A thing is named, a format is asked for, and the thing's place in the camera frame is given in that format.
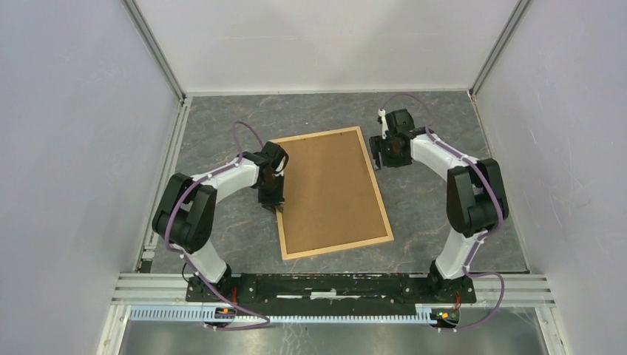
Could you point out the white slotted cable duct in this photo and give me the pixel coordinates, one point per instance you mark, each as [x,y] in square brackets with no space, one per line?
[222,315]

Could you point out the wooden picture frame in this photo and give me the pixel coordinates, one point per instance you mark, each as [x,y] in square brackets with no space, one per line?
[333,250]

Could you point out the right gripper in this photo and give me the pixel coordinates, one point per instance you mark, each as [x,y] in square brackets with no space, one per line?
[378,144]

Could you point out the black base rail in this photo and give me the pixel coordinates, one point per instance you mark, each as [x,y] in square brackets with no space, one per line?
[265,295]

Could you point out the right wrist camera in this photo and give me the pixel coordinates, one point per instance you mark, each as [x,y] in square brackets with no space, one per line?
[383,121]

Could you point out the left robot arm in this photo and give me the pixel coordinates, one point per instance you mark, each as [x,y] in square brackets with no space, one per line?
[185,214]

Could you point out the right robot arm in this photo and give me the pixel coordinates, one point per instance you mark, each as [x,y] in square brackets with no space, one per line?
[475,198]

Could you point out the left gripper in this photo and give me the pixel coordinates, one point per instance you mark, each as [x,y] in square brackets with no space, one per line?
[270,203]

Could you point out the brown backing board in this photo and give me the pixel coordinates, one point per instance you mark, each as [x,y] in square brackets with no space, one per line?
[333,191]

